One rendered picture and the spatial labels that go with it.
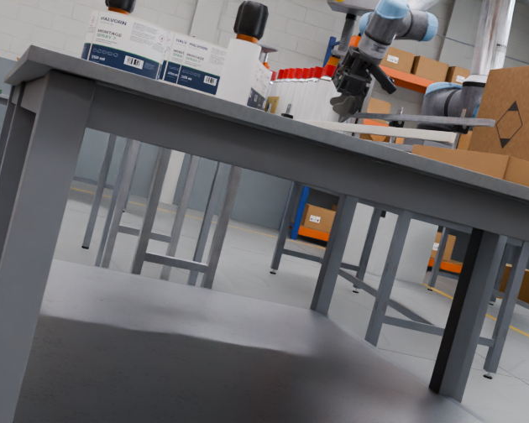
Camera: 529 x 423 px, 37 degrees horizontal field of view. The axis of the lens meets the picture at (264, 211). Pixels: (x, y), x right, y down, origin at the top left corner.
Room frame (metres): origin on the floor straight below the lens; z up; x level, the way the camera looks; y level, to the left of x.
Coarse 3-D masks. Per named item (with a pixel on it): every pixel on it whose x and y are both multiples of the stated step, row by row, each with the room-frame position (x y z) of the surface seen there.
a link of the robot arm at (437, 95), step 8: (432, 88) 2.35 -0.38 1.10; (440, 88) 2.34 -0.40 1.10; (448, 88) 2.33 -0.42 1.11; (456, 88) 2.33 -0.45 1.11; (424, 96) 2.38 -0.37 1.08; (432, 96) 2.35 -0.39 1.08; (440, 96) 2.33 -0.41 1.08; (448, 96) 2.31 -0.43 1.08; (424, 104) 2.37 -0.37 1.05; (432, 104) 2.34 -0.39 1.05; (440, 104) 2.32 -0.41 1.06; (424, 112) 2.36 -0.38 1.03; (432, 112) 2.34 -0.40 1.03; (440, 112) 2.32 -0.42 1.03; (448, 128) 2.33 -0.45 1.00
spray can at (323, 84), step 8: (328, 72) 2.30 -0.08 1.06; (320, 80) 2.30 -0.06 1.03; (328, 80) 2.29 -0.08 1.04; (320, 88) 2.30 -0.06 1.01; (320, 96) 2.29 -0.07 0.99; (312, 104) 2.31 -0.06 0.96; (320, 104) 2.29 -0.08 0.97; (312, 112) 2.30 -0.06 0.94; (320, 112) 2.29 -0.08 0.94; (312, 120) 2.30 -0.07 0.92
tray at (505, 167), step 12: (432, 156) 1.45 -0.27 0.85; (444, 156) 1.41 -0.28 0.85; (456, 156) 1.38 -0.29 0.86; (468, 156) 1.35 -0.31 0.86; (480, 156) 1.31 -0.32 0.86; (492, 156) 1.28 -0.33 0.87; (504, 156) 1.25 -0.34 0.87; (468, 168) 1.34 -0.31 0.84; (480, 168) 1.30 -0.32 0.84; (492, 168) 1.27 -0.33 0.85; (504, 168) 1.25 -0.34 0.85; (516, 168) 1.25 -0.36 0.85; (528, 168) 1.26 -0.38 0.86; (516, 180) 1.25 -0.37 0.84; (528, 180) 1.26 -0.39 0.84
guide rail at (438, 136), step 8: (304, 120) 2.31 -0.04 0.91; (328, 128) 2.13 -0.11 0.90; (336, 128) 2.09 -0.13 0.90; (344, 128) 2.04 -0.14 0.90; (352, 128) 2.00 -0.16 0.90; (360, 128) 1.95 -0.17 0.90; (368, 128) 1.91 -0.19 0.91; (376, 128) 1.87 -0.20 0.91; (384, 128) 1.84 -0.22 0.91; (392, 128) 1.80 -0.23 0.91; (400, 128) 1.77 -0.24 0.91; (408, 128) 1.73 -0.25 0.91; (392, 136) 1.80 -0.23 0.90; (400, 136) 1.76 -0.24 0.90; (408, 136) 1.73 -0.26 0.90; (416, 136) 1.69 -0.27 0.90; (424, 136) 1.66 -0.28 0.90; (432, 136) 1.63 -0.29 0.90; (440, 136) 1.61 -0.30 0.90; (448, 136) 1.58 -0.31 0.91
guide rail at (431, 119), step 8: (360, 112) 2.16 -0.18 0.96; (392, 120) 2.00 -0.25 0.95; (400, 120) 1.95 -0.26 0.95; (408, 120) 1.91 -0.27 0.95; (416, 120) 1.87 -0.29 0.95; (424, 120) 1.84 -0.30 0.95; (432, 120) 1.80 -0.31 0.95; (440, 120) 1.77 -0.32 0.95; (448, 120) 1.74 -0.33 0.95; (456, 120) 1.71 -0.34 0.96; (464, 120) 1.68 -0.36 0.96; (472, 120) 1.66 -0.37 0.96; (480, 120) 1.63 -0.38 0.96; (488, 120) 1.61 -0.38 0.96
